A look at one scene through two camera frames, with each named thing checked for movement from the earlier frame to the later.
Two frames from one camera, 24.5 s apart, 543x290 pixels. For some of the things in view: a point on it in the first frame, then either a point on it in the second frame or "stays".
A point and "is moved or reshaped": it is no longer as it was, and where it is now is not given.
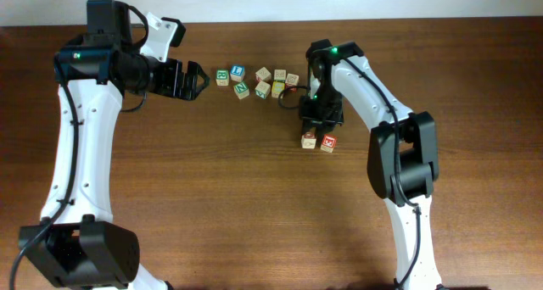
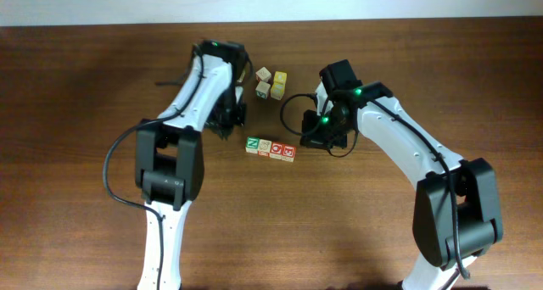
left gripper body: [163, 76] -> [226, 114]
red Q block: [308, 141] is moved or reshaped
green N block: [241, 90] is moved or reshaped
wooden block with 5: [291, 82] -> [264, 147]
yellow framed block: [278, 86] stays
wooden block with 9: [262, 90] stays
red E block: [329, 142] is moved or reshaped
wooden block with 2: [264, 75] stays
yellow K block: [279, 75] stays
